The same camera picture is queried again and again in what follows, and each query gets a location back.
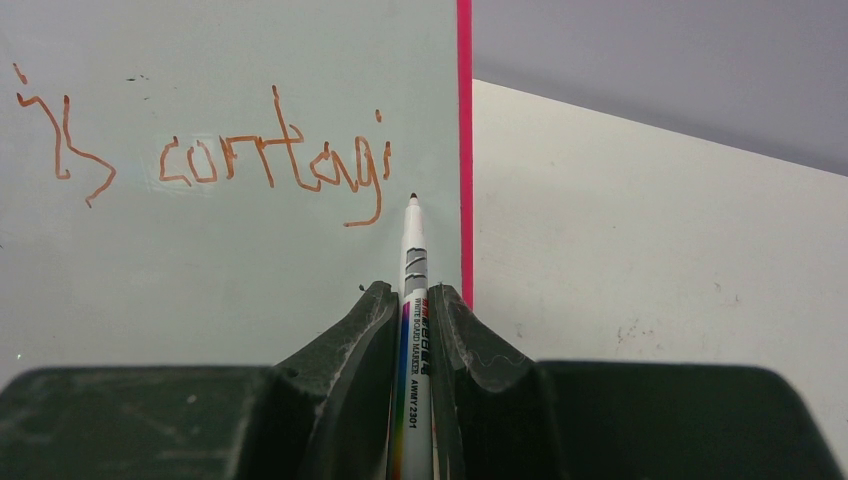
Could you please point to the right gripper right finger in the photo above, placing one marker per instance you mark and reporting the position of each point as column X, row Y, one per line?
column 502, row 415

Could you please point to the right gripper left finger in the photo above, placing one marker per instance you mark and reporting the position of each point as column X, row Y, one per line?
column 322, row 413

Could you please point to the white whiteboard marker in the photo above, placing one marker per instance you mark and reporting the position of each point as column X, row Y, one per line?
column 411, row 432

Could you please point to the pink framed whiteboard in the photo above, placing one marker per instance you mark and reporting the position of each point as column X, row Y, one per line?
column 211, row 182

